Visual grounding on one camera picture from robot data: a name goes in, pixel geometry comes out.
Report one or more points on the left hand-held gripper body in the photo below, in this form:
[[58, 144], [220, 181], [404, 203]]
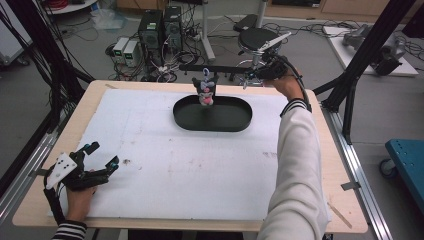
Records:
[[80, 178]]

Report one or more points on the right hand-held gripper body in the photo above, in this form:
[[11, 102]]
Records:
[[274, 68]]

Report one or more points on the silver metal carabiner clip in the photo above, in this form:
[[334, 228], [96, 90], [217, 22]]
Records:
[[245, 83]]

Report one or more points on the black oval tray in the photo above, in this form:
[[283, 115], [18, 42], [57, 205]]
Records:
[[213, 116]]

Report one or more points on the person's right hand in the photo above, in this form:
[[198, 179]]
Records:
[[287, 86]]

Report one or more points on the person's left hand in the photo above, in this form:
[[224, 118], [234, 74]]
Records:
[[79, 203]]

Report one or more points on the black round stool chrome base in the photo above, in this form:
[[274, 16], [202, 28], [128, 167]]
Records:
[[255, 38]]

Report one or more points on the grey tape strip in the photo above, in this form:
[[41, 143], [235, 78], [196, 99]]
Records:
[[38, 172], [350, 186]]

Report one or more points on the black flat box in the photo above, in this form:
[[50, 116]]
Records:
[[245, 22]]

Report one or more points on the white desk leg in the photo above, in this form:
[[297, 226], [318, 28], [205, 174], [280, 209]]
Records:
[[206, 33]]

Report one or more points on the white foam mat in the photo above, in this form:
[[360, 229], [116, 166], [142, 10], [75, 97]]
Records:
[[186, 173]]

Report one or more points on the black computer tower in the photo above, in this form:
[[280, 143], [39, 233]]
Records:
[[150, 31], [173, 28]]

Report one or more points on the white platform with grey machine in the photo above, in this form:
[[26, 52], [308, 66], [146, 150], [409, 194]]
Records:
[[373, 50]]

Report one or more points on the grey bench power supply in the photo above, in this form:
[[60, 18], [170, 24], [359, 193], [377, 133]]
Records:
[[130, 52], [120, 48]]

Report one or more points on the light wooden table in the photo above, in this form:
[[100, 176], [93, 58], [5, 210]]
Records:
[[336, 156]]

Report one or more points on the clear plastic bag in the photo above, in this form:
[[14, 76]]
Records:
[[108, 18]]

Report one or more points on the thin wooden stick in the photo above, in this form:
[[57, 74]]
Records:
[[339, 215]]

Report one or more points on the blue wheeled cart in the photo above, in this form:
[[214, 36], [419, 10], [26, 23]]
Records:
[[408, 166]]

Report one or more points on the black metal frame strut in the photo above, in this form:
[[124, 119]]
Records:
[[50, 53], [363, 56]]

